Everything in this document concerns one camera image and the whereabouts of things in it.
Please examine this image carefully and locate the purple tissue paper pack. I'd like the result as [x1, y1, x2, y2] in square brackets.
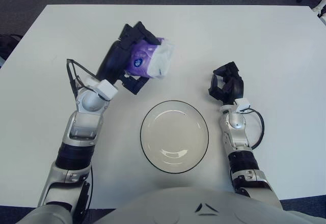
[123, 37, 176, 79]

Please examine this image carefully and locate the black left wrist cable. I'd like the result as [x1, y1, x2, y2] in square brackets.
[66, 58, 102, 100]

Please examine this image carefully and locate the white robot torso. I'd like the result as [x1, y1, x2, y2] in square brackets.
[15, 186, 326, 224]

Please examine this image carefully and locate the white plate with black rim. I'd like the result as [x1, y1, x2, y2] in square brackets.
[140, 100, 210, 174]

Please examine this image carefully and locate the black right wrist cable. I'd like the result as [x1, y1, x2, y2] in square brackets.
[240, 108, 265, 150]

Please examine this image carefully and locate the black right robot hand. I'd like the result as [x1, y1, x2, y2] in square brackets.
[208, 61, 252, 114]

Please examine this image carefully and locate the person leg with white sock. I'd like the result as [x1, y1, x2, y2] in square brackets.
[312, 0, 326, 18]

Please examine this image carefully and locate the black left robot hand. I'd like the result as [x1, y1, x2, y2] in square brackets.
[95, 21, 160, 100]

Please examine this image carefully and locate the black bag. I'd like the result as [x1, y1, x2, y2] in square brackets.
[0, 34, 24, 59]

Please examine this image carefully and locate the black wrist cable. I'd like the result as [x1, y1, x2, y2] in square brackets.
[240, 108, 265, 150]
[66, 58, 102, 100]

